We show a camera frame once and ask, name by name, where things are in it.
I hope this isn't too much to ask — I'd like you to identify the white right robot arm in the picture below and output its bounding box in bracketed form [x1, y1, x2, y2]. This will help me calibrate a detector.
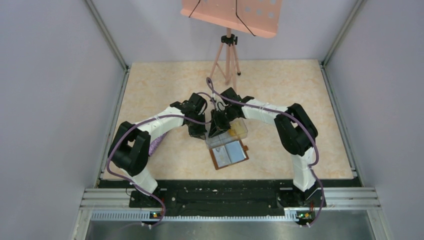
[208, 87, 320, 206]

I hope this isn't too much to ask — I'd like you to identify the silver VIP card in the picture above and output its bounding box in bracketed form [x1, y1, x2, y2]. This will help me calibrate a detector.
[212, 146, 231, 168]

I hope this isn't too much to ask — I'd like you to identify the pink music stand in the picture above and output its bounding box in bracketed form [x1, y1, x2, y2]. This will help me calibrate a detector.
[180, 0, 283, 90]

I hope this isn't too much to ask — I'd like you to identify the brown leather card holder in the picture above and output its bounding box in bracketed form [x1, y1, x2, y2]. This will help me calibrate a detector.
[209, 140, 249, 170]

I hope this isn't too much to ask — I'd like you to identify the purple glitter microphone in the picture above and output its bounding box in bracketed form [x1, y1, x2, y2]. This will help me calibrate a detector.
[148, 133, 167, 157]

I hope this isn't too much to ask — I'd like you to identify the clear plastic card box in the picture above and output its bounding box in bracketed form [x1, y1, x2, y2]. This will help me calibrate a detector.
[205, 118, 248, 149]

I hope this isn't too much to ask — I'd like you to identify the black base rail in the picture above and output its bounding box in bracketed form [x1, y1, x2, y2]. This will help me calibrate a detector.
[129, 179, 327, 217]

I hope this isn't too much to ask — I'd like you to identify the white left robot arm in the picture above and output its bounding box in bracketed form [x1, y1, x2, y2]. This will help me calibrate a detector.
[107, 93, 208, 207]

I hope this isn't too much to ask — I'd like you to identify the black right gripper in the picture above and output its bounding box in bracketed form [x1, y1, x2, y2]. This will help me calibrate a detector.
[208, 106, 236, 139]

